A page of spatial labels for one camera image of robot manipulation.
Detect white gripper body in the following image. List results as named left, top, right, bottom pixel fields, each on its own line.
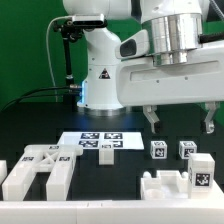
left=116, top=49, right=224, bottom=106

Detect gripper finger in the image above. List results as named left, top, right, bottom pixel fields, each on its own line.
left=201, top=101, right=220, bottom=134
left=143, top=105, right=161, bottom=134

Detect white chair seat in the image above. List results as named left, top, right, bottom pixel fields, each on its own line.
left=139, top=169, right=224, bottom=202

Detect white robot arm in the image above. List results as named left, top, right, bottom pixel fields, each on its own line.
left=62, top=0, right=224, bottom=133

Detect white tagged cube left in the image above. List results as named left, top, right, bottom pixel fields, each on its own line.
left=150, top=141, right=167, bottom=159

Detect white tagged cube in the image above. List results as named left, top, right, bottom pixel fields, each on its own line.
left=150, top=141, right=167, bottom=159
left=179, top=141, right=197, bottom=159

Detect white tagged cube right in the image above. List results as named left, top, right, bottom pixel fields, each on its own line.
left=179, top=141, right=197, bottom=159

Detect white block at left edge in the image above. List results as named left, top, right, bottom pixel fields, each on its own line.
left=0, top=160, right=7, bottom=185

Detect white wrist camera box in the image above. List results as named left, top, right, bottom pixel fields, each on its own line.
left=115, top=29, right=150, bottom=59

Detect black cables on table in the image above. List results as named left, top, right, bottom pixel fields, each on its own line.
left=0, top=83, right=83, bottom=111

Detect white marker base plate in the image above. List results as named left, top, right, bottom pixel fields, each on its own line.
left=58, top=132, right=144, bottom=150

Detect black camera stand pole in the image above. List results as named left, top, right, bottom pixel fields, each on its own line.
left=63, top=36, right=76, bottom=110

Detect black camera on stand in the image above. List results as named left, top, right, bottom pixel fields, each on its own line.
left=53, top=14, right=107, bottom=42

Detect grey camera cable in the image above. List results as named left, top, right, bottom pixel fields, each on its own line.
left=45, top=15, right=74, bottom=103

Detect white chair back frame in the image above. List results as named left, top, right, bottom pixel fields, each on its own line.
left=2, top=145, right=83, bottom=201

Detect white obstacle wall frame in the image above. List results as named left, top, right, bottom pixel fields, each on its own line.
left=0, top=194, right=224, bottom=224

